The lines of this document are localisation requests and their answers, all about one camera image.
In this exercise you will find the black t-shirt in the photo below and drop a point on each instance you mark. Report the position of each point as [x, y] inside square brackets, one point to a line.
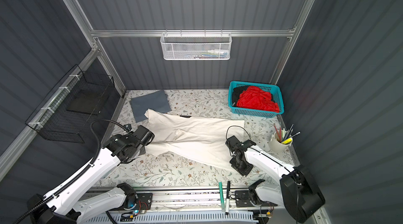
[237, 91]

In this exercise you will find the white t-shirt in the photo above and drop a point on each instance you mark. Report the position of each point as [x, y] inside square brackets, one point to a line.
[199, 139]

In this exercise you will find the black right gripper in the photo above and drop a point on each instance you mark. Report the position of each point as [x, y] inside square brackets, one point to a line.
[242, 171]

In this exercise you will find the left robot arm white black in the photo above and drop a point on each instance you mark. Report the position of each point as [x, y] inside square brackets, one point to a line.
[64, 203]

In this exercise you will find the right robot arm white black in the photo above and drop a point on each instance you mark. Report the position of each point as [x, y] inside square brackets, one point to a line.
[296, 189]

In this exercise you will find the black marker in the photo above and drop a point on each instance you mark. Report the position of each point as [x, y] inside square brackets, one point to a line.
[227, 202]

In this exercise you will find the teal plastic basket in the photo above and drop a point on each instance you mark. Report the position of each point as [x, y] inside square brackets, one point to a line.
[273, 89]

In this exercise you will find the green marker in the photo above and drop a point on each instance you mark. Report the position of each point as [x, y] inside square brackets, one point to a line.
[221, 194]

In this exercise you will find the white pen cup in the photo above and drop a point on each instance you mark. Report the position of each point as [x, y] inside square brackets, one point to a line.
[282, 139]

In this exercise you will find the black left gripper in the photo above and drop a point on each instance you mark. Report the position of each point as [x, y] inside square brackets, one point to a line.
[143, 151]

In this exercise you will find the red t-shirt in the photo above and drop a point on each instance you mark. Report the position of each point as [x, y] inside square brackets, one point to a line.
[258, 99]

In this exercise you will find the folded grey-blue t-shirt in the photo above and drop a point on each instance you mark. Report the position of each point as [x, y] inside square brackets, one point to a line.
[156, 101]

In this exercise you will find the white wire mesh basket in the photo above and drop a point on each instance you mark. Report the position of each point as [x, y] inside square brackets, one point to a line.
[182, 48]

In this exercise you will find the black wire wall basket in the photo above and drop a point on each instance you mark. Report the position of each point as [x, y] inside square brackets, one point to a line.
[66, 117]

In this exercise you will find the white bottle in mesh basket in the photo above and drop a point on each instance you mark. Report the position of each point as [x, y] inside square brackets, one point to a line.
[220, 52]

